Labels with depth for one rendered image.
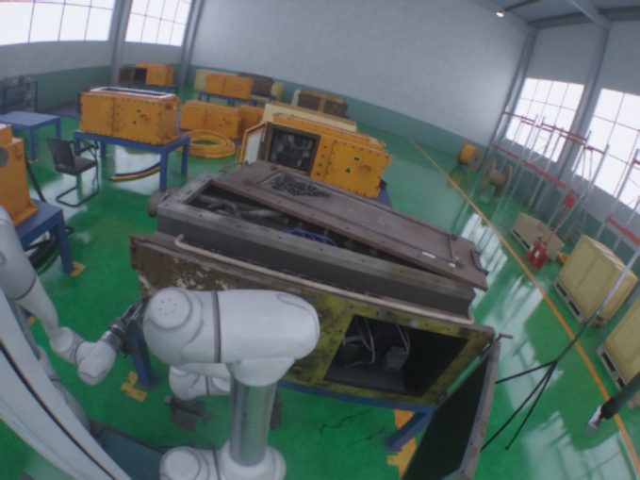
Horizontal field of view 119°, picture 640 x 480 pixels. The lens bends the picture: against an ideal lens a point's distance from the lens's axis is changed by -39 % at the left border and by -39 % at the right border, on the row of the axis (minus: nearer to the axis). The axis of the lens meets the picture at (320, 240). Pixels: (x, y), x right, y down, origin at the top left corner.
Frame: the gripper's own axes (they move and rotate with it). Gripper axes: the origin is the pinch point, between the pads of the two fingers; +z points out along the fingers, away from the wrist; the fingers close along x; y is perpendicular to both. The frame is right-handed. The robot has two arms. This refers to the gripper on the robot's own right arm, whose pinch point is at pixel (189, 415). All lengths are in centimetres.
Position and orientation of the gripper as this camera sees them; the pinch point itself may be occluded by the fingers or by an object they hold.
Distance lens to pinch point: 137.2
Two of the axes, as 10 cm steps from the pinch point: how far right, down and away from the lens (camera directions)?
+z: -2.6, 8.3, 4.9
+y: -0.9, 4.9, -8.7
